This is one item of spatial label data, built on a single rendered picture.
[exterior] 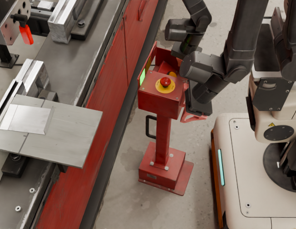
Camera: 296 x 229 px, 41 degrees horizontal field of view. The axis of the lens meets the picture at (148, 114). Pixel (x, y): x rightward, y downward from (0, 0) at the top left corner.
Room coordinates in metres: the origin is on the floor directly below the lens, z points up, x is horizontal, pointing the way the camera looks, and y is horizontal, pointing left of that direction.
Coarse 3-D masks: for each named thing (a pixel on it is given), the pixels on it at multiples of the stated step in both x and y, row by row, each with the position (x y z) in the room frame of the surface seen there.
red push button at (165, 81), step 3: (162, 78) 0.92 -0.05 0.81; (165, 78) 0.92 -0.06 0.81; (168, 78) 0.92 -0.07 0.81; (162, 81) 0.91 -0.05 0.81; (165, 81) 0.91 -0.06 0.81; (168, 81) 0.91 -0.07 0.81; (162, 84) 0.90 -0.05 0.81; (165, 84) 0.90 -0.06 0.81; (168, 84) 0.90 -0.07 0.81; (165, 87) 0.90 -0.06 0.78
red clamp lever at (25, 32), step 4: (12, 16) 0.76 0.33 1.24; (16, 16) 0.75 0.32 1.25; (20, 16) 0.75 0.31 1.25; (24, 16) 0.75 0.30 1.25; (16, 20) 0.75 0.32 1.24; (20, 20) 0.75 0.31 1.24; (24, 20) 0.75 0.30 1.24; (20, 24) 0.75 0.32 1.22; (24, 24) 0.75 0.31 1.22; (20, 28) 0.75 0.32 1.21; (24, 28) 0.75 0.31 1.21; (28, 28) 0.75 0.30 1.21; (20, 32) 0.75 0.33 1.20; (24, 32) 0.75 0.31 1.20; (28, 32) 0.75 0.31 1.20; (24, 36) 0.75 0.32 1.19; (28, 36) 0.75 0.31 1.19; (24, 40) 0.75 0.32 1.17; (28, 40) 0.75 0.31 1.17; (32, 40) 0.75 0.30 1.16; (28, 44) 0.75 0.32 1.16
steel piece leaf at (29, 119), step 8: (16, 112) 0.64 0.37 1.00; (24, 112) 0.64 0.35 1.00; (32, 112) 0.64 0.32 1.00; (40, 112) 0.64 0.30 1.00; (48, 112) 0.64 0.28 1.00; (16, 120) 0.61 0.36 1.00; (24, 120) 0.61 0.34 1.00; (32, 120) 0.61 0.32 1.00; (40, 120) 0.61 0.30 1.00; (48, 120) 0.60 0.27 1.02; (16, 128) 0.59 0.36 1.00; (24, 128) 0.59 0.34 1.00; (32, 128) 0.59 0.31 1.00; (40, 128) 0.59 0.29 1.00
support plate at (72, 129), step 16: (16, 96) 0.70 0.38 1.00; (64, 112) 0.64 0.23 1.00; (80, 112) 0.64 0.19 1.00; (96, 112) 0.64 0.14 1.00; (48, 128) 0.59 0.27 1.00; (64, 128) 0.59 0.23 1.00; (80, 128) 0.59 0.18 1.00; (96, 128) 0.59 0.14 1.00; (0, 144) 0.54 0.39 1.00; (16, 144) 0.54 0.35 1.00; (32, 144) 0.54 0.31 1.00; (48, 144) 0.54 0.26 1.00; (64, 144) 0.54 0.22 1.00; (80, 144) 0.54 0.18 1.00; (48, 160) 0.49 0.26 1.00; (64, 160) 0.49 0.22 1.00; (80, 160) 0.49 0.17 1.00
